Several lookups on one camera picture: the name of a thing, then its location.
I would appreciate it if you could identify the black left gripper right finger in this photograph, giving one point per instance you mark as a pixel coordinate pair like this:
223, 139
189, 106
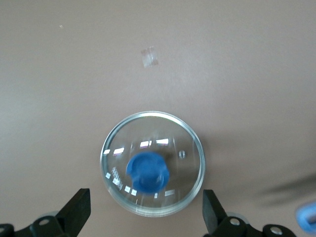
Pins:
223, 225

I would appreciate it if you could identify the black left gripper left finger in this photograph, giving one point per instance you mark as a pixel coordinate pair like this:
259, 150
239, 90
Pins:
64, 219

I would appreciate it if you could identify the glass lid with blue knob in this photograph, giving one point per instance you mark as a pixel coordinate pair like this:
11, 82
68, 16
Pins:
148, 172

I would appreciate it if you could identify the brown table cover sheet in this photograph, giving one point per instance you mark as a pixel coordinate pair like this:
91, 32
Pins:
74, 86

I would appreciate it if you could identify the clear tape piece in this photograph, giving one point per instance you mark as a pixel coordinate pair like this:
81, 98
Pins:
149, 56

